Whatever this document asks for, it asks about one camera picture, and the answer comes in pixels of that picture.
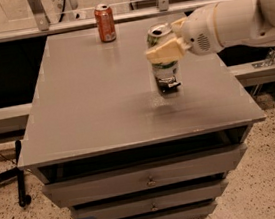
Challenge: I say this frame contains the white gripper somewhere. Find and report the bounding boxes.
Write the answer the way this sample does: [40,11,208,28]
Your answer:
[145,4,223,64]

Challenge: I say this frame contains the green white 7up can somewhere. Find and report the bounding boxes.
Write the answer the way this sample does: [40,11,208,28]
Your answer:
[147,22,178,82]

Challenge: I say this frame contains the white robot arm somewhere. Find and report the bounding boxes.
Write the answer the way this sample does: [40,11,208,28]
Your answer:
[145,0,275,64]

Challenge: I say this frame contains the red coke can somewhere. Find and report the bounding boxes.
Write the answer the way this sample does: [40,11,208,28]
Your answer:
[94,3,117,42]

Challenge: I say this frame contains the black snack bar wrapper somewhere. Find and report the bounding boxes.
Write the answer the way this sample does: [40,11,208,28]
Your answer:
[156,75,180,93]

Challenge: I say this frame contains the grey drawer cabinet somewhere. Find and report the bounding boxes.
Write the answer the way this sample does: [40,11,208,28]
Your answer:
[18,20,264,212]

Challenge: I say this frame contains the top grey drawer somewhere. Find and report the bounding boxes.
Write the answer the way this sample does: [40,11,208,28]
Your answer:
[43,144,247,207]

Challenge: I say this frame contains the middle grey drawer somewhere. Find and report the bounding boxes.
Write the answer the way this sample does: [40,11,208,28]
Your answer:
[71,180,228,219]

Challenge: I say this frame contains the grey metal side beam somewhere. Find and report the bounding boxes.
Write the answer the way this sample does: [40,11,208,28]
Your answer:
[0,104,32,134]

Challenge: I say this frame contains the black tripod leg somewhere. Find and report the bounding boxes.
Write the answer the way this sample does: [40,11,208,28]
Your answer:
[0,140,31,207]

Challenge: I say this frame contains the grey metal rail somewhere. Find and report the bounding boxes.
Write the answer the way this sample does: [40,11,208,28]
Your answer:
[0,0,228,43]

